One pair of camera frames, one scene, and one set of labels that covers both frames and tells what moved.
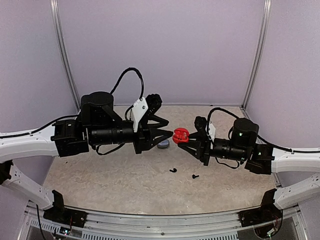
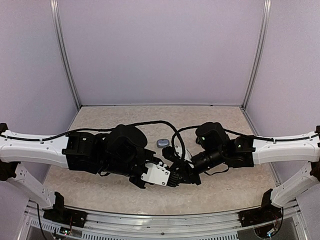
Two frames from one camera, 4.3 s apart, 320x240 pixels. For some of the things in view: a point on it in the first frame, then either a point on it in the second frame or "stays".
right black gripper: x=203 y=147 → x=189 y=176
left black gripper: x=144 y=129 → x=139 y=185
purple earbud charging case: x=163 y=144 stays
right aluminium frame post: x=267 y=8 stays
